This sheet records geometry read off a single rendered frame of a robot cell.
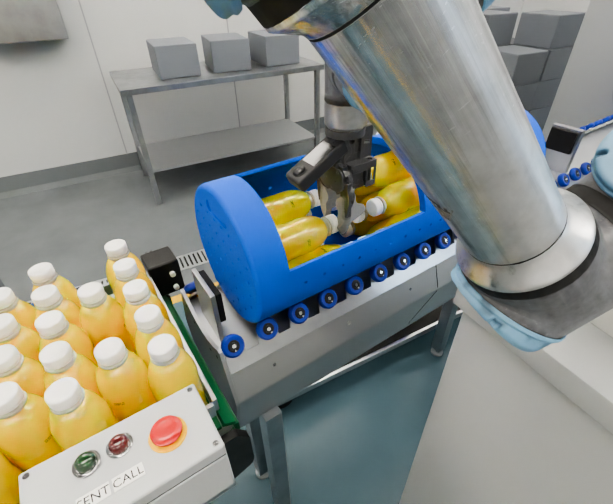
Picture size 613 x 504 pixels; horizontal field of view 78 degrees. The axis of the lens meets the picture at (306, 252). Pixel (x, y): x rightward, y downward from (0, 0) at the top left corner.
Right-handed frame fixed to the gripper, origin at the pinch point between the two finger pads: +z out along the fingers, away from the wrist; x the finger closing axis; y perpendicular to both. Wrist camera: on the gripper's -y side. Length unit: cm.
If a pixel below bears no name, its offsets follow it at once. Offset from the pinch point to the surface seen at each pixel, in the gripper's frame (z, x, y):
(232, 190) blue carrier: -12.2, 4.0, -19.0
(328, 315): 18.8, -5.6, -5.0
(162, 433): -0.2, -23.4, -42.6
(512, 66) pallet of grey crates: 30, 144, 307
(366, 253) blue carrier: 3.1, -8.3, 2.0
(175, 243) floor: 111, 181, 2
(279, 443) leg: 63, -3, -20
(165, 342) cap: -0.2, -10.4, -38.1
